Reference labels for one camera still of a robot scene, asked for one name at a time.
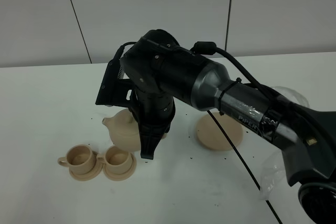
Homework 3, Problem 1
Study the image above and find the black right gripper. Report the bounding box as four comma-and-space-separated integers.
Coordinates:
129, 88, 175, 159

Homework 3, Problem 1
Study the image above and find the beige ceramic teapot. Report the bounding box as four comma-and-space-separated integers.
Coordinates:
101, 108, 168, 153

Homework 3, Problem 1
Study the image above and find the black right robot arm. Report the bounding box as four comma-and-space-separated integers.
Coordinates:
117, 29, 335, 223

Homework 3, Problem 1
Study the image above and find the beige round teapot saucer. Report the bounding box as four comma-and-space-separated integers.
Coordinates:
195, 112, 243, 151

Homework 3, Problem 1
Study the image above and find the beige right teacup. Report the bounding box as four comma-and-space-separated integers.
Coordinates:
97, 146, 133, 175

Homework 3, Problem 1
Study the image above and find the beige teacup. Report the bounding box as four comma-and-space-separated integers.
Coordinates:
97, 146, 133, 175
57, 145, 96, 175

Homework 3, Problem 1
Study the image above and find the beige right cup saucer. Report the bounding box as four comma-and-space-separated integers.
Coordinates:
102, 154, 137, 181

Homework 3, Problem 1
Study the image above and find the beige cup saucer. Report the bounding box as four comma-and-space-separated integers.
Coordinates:
102, 154, 137, 181
69, 151, 103, 182

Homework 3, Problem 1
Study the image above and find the beige left cup saucer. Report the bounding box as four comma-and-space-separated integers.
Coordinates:
69, 151, 103, 182

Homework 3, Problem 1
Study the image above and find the beige left teacup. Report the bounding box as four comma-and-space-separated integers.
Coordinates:
57, 145, 96, 175

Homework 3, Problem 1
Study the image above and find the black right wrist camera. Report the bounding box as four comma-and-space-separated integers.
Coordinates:
95, 42, 135, 108

